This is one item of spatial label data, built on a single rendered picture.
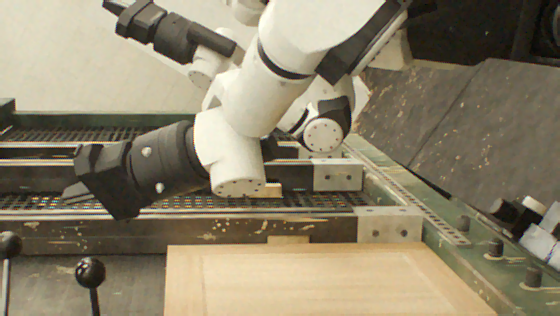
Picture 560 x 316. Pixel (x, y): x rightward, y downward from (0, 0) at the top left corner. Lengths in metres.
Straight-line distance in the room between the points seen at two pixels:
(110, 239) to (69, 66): 5.44
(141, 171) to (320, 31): 0.33
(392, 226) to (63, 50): 5.55
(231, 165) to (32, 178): 1.04
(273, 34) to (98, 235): 0.77
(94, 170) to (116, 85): 5.78
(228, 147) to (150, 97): 5.84
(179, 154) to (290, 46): 0.26
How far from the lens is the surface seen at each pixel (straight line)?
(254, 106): 0.73
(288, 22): 0.64
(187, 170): 0.85
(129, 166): 0.90
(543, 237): 1.40
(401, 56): 1.06
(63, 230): 1.34
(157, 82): 6.62
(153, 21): 1.43
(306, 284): 1.17
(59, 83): 6.78
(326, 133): 1.41
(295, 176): 1.78
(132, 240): 1.33
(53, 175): 1.79
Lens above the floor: 1.51
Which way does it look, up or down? 10 degrees down
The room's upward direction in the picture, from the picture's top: 60 degrees counter-clockwise
